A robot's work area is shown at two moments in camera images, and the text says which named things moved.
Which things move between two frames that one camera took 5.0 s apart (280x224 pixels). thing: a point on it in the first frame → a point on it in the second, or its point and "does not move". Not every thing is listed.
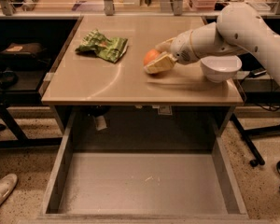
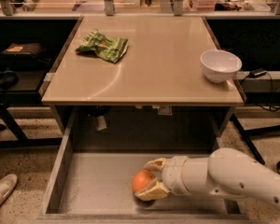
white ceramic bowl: (220, 68) does not move
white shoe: (1, 189) does not move
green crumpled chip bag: (108, 49) does not move
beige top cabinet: (99, 85) does not move
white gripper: (181, 49) → (175, 174)
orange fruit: (151, 54) → (140, 179)
